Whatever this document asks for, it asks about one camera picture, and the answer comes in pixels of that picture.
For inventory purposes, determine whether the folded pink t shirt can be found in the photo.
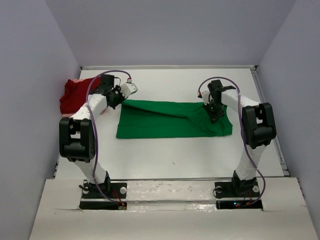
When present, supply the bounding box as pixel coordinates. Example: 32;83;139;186
61;78;108;118

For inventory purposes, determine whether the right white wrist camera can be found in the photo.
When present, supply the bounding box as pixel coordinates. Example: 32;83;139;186
197;90;212;105

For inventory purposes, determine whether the folded dark red t shirt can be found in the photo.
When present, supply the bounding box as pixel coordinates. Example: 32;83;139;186
59;76;103;115

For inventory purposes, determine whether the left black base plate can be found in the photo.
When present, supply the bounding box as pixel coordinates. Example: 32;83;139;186
78;180;128;211

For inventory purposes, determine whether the green t shirt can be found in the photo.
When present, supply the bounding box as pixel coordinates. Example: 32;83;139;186
116;99;233;139

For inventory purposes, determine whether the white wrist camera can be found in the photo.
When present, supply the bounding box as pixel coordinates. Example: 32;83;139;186
120;79;138;99
197;90;212;105

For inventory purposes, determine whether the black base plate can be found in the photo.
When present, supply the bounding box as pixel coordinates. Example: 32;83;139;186
212;179;263;210
78;180;128;211

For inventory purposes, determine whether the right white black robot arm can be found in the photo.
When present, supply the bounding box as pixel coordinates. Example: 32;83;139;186
198;77;277;199

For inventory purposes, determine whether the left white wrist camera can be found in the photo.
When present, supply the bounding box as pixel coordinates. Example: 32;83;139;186
120;79;138;99

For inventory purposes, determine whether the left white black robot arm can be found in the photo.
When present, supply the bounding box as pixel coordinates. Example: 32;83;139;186
58;70;138;200

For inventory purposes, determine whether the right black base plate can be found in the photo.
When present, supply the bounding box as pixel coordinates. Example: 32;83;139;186
212;179;263;210

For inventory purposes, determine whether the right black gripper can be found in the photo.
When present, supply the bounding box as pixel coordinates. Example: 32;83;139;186
201;99;225;124

